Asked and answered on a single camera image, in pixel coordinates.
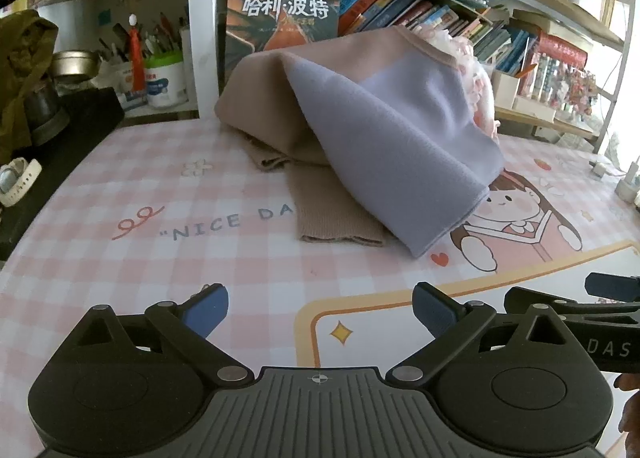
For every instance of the row of pink red packets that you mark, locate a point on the row of pink red packets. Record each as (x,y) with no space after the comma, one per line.
(555,63)

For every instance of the red tassel ornament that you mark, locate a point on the red tassel ornament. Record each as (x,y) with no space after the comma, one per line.
(136,53)

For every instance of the tan and lavender sweater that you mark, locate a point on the tan and lavender sweater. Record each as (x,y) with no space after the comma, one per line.
(390,138)

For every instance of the dark round object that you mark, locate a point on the dark round object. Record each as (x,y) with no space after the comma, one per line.
(45,113)

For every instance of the white canister with green rim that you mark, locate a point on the white canister with green rim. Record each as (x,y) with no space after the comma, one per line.
(165,83)

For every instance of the white cube box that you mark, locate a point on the white cube box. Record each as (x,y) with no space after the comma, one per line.
(505,88)

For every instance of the white power adapter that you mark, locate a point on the white power adapter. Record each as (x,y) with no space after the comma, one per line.
(629,185)

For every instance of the white wrist watch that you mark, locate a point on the white wrist watch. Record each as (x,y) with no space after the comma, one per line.
(20,180)

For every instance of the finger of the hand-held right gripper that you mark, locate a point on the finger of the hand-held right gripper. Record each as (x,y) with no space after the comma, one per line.
(595,311)
(615,286)

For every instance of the person's right hand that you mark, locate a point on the person's right hand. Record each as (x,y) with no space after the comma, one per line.
(632,423)

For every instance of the round metal tin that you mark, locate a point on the round metal tin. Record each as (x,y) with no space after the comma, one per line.
(75,65)

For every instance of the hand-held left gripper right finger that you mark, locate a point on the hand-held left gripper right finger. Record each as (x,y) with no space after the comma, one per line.
(432,312)

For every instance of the olive green cloth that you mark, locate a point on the olive green cloth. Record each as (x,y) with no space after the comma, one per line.
(20,63)

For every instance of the flat white box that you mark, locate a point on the flat white box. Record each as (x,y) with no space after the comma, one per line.
(535,108)

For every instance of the black flat case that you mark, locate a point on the black flat case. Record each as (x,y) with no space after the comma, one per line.
(80,128)

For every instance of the wooden shelf board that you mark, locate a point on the wooden shelf board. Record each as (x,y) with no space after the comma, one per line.
(550,125)

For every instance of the bundle of pens and brushes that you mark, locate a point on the bundle of pens and brushes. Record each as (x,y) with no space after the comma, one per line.
(160,35)

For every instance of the large orange cover book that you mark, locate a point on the large orange cover book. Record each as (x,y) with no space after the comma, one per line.
(280,8)

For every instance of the row of upright books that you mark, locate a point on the row of upright books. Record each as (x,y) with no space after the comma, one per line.
(400,13)

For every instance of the pink checked printed desk mat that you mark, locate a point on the pink checked printed desk mat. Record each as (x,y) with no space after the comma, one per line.
(150,188)

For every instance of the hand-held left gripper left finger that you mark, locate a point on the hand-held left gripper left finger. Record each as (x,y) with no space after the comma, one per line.
(207,312)

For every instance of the white charger plug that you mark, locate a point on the white charger plug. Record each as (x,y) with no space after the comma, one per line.
(599,169)

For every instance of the group of small colourful figurines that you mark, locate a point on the group of small colourful figurines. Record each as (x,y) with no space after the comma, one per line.
(580,88)

